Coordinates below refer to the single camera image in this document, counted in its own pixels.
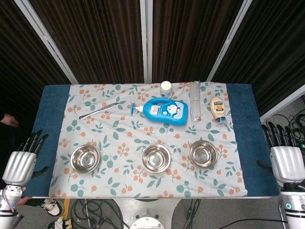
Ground white floral paper cup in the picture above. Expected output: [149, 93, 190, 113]
[159, 81, 173, 98]

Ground mayonnaise squeeze bottle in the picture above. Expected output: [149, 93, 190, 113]
[209, 96, 228, 127]

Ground black floor cable bundle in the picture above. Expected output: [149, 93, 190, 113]
[70, 198, 131, 229]
[261, 114, 305, 148]

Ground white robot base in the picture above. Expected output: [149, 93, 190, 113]
[113, 198, 182, 229]

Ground person's bare hand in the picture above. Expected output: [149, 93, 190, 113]
[0, 113, 20, 127]

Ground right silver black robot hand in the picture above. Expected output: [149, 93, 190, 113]
[256, 121, 305, 185]

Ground metal table knife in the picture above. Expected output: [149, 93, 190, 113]
[78, 101, 126, 120]

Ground black and white sneaker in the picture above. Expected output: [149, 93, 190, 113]
[47, 217, 72, 229]
[40, 198, 65, 218]

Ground stainless steel bowl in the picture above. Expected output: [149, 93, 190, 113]
[140, 144, 172, 174]
[188, 140, 219, 169]
[70, 144, 102, 174]

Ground white partition frame post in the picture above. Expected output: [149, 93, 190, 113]
[259, 89, 305, 121]
[205, 0, 254, 83]
[13, 0, 80, 85]
[139, 0, 153, 84]

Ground blue table cover cloth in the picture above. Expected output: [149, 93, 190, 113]
[20, 83, 281, 199]

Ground blue pump soap bottle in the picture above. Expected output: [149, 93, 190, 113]
[129, 98, 189, 126]

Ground clear pack of straws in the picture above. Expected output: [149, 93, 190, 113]
[189, 81, 203, 122]

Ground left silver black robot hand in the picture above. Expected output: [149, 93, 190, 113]
[1, 129, 50, 187]

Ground floral patterned tablecloth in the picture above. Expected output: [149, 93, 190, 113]
[48, 82, 249, 199]

